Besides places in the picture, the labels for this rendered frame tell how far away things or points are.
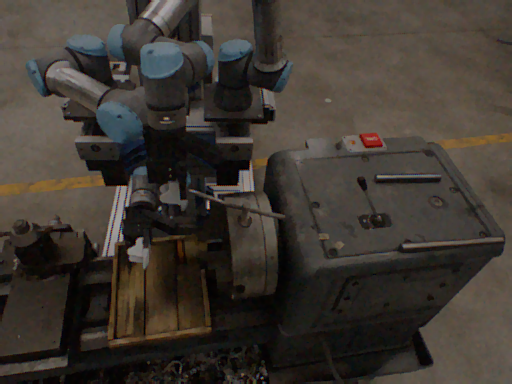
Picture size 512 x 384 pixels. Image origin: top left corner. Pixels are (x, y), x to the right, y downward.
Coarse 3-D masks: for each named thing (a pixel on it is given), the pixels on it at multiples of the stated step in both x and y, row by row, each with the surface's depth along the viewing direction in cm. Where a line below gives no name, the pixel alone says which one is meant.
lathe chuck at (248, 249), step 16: (240, 192) 116; (224, 208) 111; (256, 208) 107; (240, 224) 104; (256, 224) 104; (224, 240) 122; (240, 240) 102; (256, 240) 103; (240, 256) 102; (256, 256) 103; (240, 272) 103; (256, 272) 104; (256, 288) 107
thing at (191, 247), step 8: (176, 240) 114; (184, 240) 113; (192, 240) 113; (200, 240) 114; (176, 248) 112; (184, 248) 112; (192, 248) 112; (200, 248) 113; (176, 256) 111; (184, 256) 112; (192, 256) 112
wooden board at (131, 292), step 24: (168, 240) 138; (120, 264) 132; (168, 264) 134; (120, 288) 127; (144, 288) 128; (168, 288) 128; (120, 312) 121; (144, 312) 123; (168, 312) 122; (192, 312) 123; (120, 336) 116; (144, 336) 115; (168, 336) 116; (192, 336) 119
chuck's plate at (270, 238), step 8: (256, 192) 115; (264, 200) 110; (264, 208) 108; (264, 216) 106; (264, 224) 105; (272, 224) 105; (264, 232) 104; (272, 232) 104; (264, 240) 104; (272, 240) 104; (272, 248) 104; (272, 256) 104; (272, 264) 104; (272, 272) 105; (272, 280) 106; (272, 288) 109
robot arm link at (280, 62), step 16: (256, 0) 104; (272, 0) 103; (256, 16) 111; (272, 16) 109; (256, 32) 117; (272, 32) 115; (256, 48) 124; (272, 48) 121; (256, 64) 129; (272, 64) 127; (288, 64) 131; (256, 80) 134; (272, 80) 132
